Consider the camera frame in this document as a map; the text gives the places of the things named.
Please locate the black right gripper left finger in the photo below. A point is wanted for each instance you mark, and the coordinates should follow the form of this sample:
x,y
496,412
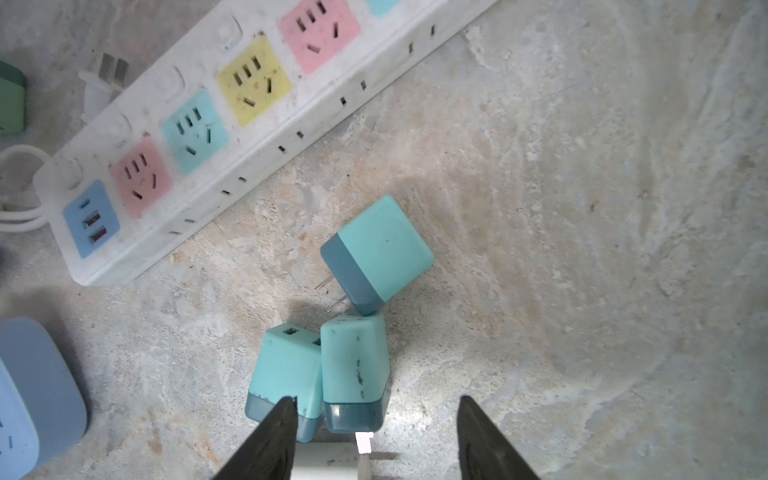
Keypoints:
x,y
268,453

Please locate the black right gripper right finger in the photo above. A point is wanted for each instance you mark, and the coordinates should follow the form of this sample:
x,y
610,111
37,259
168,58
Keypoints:
x,y
484,452

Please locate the teal charger cube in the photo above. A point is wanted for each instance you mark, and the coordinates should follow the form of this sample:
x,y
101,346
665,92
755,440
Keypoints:
x,y
356,373
289,365
376,255

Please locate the blue round power cube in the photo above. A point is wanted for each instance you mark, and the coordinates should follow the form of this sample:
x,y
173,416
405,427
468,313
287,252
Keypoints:
x,y
43,413

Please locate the white multicolour power strip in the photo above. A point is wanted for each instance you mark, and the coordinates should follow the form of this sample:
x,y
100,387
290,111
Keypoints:
x,y
248,88

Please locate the white charger block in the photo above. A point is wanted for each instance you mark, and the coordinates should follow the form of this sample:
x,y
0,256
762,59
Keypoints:
x,y
334,460

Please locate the white two-pin plug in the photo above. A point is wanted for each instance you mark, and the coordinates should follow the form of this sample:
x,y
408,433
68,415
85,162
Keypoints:
x,y
103,86

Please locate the green charger cube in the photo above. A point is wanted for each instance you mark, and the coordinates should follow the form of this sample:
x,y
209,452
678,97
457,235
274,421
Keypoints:
x,y
12,99

